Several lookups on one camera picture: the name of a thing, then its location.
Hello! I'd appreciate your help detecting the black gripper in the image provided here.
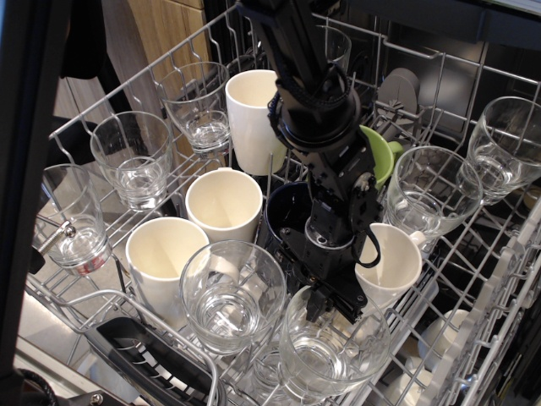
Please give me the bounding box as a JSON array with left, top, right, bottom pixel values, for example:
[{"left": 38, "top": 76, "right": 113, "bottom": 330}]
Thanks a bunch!
[{"left": 290, "top": 234, "right": 367, "bottom": 324}]

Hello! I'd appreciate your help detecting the clear glass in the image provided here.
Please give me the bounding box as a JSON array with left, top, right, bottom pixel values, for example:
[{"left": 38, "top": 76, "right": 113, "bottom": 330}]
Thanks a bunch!
[
  {"left": 278, "top": 287, "right": 391, "bottom": 405},
  {"left": 316, "top": 25, "right": 352, "bottom": 71},
  {"left": 180, "top": 240, "right": 287, "bottom": 355},
  {"left": 33, "top": 163, "right": 112, "bottom": 276},
  {"left": 467, "top": 96, "right": 540, "bottom": 206},
  {"left": 90, "top": 111, "right": 172, "bottom": 211},
  {"left": 157, "top": 62, "right": 231, "bottom": 157},
  {"left": 384, "top": 145, "right": 483, "bottom": 252}
]

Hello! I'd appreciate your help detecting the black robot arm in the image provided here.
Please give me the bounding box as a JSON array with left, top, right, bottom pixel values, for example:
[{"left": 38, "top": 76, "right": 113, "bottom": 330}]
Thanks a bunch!
[{"left": 238, "top": 1, "right": 381, "bottom": 322}]

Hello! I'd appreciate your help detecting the white cup middle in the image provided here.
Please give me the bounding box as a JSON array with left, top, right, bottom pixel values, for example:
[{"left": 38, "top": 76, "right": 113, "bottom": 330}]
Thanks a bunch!
[{"left": 185, "top": 167, "right": 263, "bottom": 243}]

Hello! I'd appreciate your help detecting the white cup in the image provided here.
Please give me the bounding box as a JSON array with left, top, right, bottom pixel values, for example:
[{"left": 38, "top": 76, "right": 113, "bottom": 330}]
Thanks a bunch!
[
  {"left": 185, "top": 167, "right": 263, "bottom": 243},
  {"left": 125, "top": 217, "right": 209, "bottom": 330}
]

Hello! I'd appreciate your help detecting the white cup front left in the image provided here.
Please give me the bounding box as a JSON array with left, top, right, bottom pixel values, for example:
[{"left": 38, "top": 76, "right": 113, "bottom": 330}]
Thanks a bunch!
[{"left": 125, "top": 217, "right": 209, "bottom": 330}]

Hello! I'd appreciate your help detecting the small glass under rack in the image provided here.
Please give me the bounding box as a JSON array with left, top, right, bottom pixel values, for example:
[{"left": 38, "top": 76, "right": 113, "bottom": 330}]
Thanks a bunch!
[{"left": 251, "top": 349, "right": 287, "bottom": 405}]

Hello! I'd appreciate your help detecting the white mug right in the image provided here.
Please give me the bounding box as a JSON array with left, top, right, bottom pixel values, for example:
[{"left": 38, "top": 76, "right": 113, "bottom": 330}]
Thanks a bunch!
[{"left": 355, "top": 223, "right": 426, "bottom": 315}]

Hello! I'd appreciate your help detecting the dark blue mug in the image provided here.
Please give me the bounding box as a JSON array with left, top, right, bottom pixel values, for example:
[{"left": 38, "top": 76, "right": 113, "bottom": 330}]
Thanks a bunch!
[{"left": 256, "top": 182, "right": 312, "bottom": 275}]

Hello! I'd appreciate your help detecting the white dishes lower rack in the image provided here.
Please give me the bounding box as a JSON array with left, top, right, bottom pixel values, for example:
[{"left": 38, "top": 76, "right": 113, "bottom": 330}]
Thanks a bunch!
[{"left": 378, "top": 309, "right": 469, "bottom": 405}]

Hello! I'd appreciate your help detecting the green mug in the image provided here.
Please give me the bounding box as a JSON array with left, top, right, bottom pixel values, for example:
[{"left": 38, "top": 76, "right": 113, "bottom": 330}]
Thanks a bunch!
[{"left": 360, "top": 125, "right": 404, "bottom": 190}]

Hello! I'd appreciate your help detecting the tall white mug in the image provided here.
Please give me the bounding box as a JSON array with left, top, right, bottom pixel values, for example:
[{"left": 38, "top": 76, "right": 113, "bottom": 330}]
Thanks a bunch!
[{"left": 226, "top": 69, "right": 287, "bottom": 176}]

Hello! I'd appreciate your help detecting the metal clamp screw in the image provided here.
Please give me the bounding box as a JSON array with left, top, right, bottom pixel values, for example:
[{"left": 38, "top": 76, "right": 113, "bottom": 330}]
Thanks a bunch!
[{"left": 36, "top": 214, "right": 77, "bottom": 255}]

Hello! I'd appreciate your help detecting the grey wire dishwasher rack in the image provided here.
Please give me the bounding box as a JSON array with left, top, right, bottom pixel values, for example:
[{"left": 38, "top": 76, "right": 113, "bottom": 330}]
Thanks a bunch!
[{"left": 26, "top": 8, "right": 540, "bottom": 405}]

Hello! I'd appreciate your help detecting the black braided cable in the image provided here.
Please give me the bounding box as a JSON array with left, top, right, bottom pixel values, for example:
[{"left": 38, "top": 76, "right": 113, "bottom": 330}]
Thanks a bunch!
[{"left": 14, "top": 366, "right": 63, "bottom": 406}]

